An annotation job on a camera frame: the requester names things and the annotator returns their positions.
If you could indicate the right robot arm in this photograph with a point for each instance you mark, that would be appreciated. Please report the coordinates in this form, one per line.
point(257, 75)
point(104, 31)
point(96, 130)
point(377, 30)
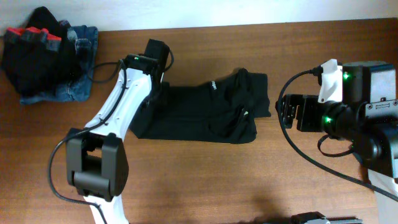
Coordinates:
point(357, 103)

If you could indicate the black garment with red trim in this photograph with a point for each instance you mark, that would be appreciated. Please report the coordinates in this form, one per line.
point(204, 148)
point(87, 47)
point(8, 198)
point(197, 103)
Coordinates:
point(41, 55)

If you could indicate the black t-shirt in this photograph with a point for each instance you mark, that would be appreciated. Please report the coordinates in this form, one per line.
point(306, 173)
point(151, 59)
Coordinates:
point(221, 110)

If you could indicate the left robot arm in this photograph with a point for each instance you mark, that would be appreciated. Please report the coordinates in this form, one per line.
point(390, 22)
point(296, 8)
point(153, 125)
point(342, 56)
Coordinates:
point(97, 164)

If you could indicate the folded blue denim jeans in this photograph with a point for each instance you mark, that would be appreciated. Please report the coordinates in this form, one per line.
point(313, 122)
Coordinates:
point(85, 41)

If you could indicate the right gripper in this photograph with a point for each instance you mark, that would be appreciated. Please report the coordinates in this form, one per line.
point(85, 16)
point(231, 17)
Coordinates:
point(307, 103)

